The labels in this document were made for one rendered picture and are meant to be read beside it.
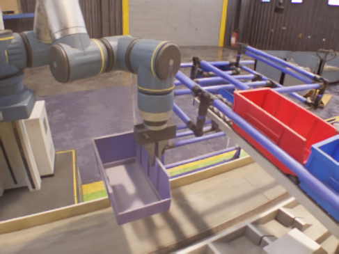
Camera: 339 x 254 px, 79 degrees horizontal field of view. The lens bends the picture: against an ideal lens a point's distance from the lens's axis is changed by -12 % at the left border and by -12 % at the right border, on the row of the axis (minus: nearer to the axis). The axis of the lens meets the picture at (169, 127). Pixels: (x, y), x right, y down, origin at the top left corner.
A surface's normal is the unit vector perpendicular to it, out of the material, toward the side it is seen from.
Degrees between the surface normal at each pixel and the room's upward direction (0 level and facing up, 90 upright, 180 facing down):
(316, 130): 88
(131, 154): 88
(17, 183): 90
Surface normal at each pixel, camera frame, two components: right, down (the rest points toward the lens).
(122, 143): 0.44, 0.40
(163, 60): 0.72, 0.33
